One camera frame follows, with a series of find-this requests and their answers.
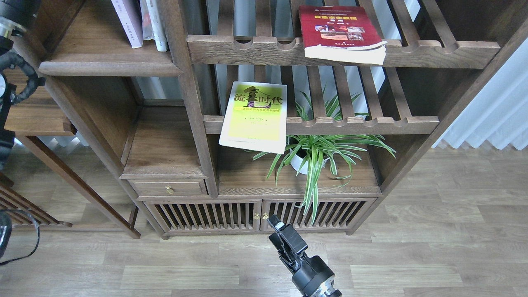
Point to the green spider plant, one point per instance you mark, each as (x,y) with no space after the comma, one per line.
(339,150)

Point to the brass drawer knob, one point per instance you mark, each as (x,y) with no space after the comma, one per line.
(169,190)

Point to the wooden side furniture left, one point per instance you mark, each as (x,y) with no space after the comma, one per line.
(41,117)

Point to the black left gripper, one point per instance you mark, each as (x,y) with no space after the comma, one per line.
(19,13)

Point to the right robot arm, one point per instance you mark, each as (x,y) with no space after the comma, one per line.
(311,275)

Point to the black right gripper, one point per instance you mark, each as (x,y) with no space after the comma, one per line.
(311,275)

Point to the white plant pot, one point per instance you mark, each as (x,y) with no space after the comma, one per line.
(296,161)

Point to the red paperback book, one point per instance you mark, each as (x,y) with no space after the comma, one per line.
(340,33)

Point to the white lavender book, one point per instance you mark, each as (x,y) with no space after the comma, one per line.
(129,14)

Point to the yellow green book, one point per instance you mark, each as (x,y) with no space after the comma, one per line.
(255,117)

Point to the upright white book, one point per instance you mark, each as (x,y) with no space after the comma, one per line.
(153,28)

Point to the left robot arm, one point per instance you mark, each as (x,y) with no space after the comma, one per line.
(12,82)

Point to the white pleated curtain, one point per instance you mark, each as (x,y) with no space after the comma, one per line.
(499,112)

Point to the dark wooden bookshelf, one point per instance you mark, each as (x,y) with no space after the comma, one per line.
(154,118)

